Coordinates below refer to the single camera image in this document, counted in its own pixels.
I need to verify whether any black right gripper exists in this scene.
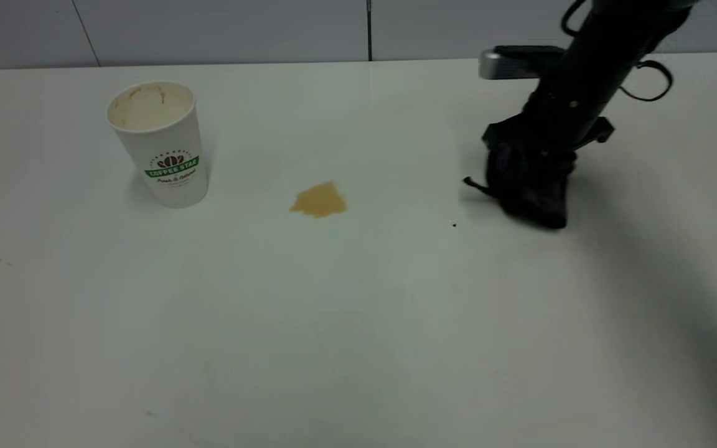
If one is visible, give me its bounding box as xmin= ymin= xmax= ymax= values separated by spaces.
xmin=482 ymin=65 xmax=616 ymax=180

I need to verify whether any dark purple cloth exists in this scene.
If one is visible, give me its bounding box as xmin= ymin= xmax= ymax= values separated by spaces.
xmin=463 ymin=142 xmax=578 ymax=230

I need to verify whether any white paper coffee cup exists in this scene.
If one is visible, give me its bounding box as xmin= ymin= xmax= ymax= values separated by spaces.
xmin=106 ymin=80 xmax=210 ymax=210

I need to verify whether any brown coffee spill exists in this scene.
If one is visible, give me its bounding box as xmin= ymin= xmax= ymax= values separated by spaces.
xmin=289 ymin=181 xmax=348 ymax=219

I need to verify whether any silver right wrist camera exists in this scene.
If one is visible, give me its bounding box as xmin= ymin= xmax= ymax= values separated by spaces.
xmin=479 ymin=45 xmax=568 ymax=81

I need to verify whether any black looped cable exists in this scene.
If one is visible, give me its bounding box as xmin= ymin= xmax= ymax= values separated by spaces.
xmin=619 ymin=59 xmax=674 ymax=103

